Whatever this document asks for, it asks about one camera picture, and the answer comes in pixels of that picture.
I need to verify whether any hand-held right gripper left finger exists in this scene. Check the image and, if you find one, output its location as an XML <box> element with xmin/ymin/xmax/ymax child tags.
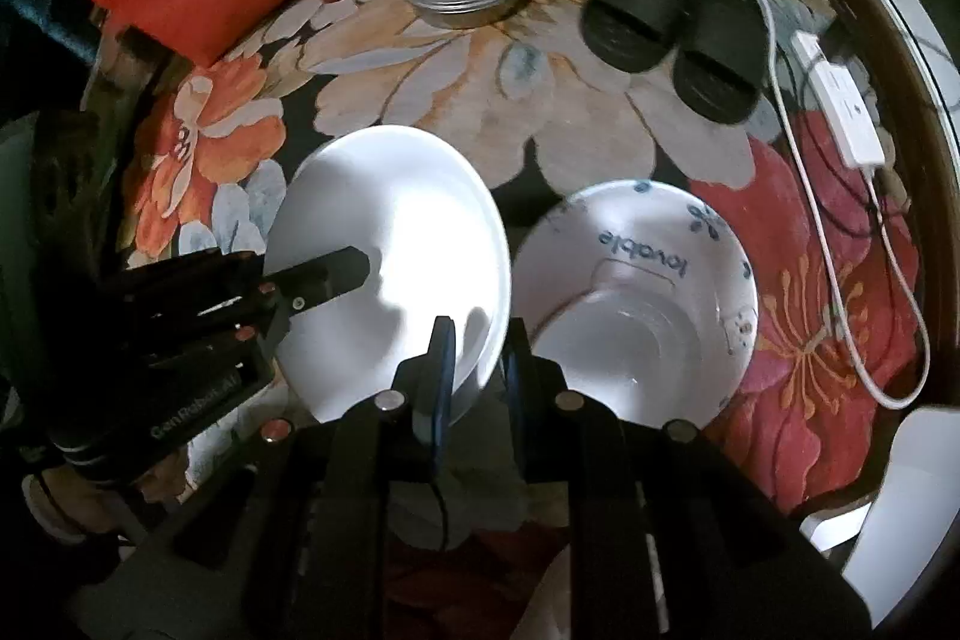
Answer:
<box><xmin>82</xmin><ymin>314</ymin><xmax>458</xmax><ymax>640</ymax></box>

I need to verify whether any person's left hand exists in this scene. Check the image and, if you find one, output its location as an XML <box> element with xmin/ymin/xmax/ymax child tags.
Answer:
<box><xmin>22</xmin><ymin>449</ymin><xmax>188</xmax><ymax>543</ymax></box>

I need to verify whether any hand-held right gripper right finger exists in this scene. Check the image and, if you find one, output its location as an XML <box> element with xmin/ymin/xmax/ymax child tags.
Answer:
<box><xmin>502</xmin><ymin>317</ymin><xmax>875</xmax><ymax>640</ymax></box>

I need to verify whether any white power strip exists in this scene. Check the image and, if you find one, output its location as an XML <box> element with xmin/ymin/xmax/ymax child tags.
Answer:
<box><xmin>791</xmin><ymin>31</ymin><xmax>886</xmax><ymax>169</ymax></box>

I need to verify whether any white cable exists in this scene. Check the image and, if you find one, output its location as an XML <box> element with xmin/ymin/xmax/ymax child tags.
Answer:
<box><xmin>431</xmin><ymin>0</ymin><xmax>931</xmax><ymax>410</ymax></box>

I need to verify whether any small bear print plate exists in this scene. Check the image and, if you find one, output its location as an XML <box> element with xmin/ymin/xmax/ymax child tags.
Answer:
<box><xmin>511</xmin><ymin>179</ymin><xmax>760</xmax><ymax>431</ymax></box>

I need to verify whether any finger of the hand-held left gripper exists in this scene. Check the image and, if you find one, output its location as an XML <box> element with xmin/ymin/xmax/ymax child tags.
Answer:
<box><xmin>135</xmin><ymin>306</ymin><xmax>293</xmax><ymax>386</ymax></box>
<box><xmin>105</xmin><ymin>246</ymin><xmax>372</xmax><ymax>315</ymax></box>

